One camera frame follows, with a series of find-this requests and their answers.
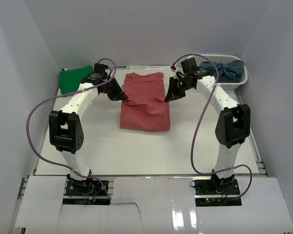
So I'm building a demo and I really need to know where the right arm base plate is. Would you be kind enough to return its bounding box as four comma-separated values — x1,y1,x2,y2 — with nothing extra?
190,179,242,207

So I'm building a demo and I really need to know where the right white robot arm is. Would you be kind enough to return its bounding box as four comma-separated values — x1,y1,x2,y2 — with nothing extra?
165,55,251,195

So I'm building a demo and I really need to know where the folded green t shirt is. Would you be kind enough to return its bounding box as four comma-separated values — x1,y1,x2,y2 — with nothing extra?
59,66,93,95

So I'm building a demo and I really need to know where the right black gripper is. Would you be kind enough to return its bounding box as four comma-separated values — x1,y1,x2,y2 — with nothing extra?
165,77,193,102

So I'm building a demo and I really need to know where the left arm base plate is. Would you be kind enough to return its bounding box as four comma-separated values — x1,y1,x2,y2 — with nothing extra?
63,180,112,206

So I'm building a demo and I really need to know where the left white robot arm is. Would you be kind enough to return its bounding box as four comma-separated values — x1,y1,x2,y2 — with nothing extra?
49,63,128,195

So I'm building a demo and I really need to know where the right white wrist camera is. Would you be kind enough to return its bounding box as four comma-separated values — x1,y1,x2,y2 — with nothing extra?
170,65,185,79

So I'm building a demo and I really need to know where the red t shirt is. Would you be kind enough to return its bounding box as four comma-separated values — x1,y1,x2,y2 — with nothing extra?
120,72,170,132

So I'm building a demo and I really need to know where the blue t shirt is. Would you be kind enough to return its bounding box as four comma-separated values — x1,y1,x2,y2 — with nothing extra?
199,60,244,83

